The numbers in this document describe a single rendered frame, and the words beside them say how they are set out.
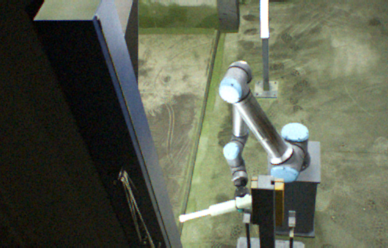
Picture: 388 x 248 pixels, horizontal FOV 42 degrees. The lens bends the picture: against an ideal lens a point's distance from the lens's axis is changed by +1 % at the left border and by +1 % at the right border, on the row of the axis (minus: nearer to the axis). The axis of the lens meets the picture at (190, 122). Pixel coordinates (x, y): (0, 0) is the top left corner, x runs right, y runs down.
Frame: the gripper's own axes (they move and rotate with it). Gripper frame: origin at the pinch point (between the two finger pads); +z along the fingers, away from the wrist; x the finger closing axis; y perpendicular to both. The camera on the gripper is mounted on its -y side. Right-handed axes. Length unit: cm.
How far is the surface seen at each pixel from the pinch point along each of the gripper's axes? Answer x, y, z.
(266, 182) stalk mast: -25, -83, 58
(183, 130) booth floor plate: 48, 47, -130
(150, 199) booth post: 25, -70, 39
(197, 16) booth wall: 20, 26, -259
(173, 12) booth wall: 41, 14, -264
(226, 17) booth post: -7, 33, -253
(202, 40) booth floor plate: 22, 43, -244
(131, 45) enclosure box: 44, -61, -99
